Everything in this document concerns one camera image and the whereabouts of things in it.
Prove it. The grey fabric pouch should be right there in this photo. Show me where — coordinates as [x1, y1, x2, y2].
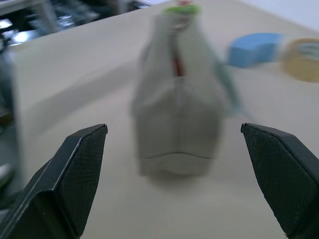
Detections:
[129, 0, 242, 177]

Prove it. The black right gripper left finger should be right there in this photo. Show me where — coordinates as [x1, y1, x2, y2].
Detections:
[0, 123, 109, 239]

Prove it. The tan tape roll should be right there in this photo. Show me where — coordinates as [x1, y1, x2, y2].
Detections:
[281, 38, 319, 83]

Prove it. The blue foam block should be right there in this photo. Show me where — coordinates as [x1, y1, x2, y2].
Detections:
[226, 32, 285, 68]

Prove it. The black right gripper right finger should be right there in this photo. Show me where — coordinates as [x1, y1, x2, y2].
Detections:
[240, 122, 319, 239]

